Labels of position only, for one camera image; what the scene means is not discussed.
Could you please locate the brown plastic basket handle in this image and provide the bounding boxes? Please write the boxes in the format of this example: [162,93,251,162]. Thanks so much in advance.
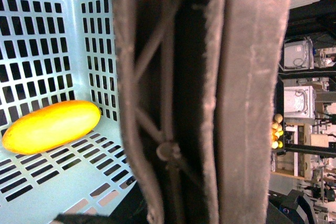
[112,0,290,223]

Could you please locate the yellow mango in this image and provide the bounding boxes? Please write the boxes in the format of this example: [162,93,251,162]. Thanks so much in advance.
[2,100,101,155]

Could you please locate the light blue plastic basket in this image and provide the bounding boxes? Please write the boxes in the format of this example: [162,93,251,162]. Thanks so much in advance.
[1,0,135,223]

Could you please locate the pile of yellow fruit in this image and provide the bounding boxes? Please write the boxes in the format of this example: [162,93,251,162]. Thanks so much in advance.
[271,113,284,150]

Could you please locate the white appliance box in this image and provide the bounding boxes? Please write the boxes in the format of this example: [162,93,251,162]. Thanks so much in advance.
[283,86,316,120]

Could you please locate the cardboard box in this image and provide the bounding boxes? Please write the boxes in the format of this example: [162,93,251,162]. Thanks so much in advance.
[271,123,330,180]

